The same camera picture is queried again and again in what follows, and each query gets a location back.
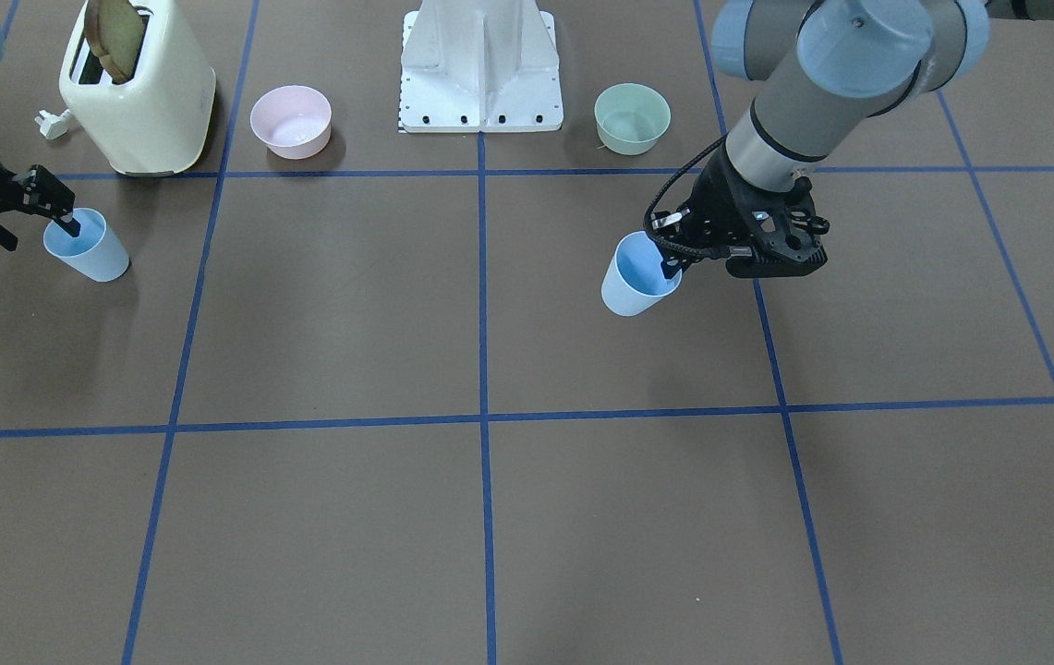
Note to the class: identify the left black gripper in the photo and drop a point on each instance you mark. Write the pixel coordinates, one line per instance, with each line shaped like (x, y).
(719, 196)

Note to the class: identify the light blue cup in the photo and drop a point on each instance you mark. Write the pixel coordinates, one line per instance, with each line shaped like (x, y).
(635, 280)
(96, 252)

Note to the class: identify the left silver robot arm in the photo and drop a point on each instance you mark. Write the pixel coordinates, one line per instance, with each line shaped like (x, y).
(825, 66)

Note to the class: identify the white power plug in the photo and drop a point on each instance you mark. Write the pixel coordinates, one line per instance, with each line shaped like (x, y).
(54, 126)

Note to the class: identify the cream toaster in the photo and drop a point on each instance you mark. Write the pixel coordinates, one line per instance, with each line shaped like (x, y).
(156, 123)

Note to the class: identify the green bowl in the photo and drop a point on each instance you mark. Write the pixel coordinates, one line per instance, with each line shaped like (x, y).
(631, 118)

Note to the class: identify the toast slice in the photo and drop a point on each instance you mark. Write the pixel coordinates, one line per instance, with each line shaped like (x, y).
(114, 32)

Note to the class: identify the pink bowl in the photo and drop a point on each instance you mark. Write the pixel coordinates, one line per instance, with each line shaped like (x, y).
(294, 122)

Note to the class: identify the white pedestal column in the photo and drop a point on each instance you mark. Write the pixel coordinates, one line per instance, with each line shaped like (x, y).
(479, 66)

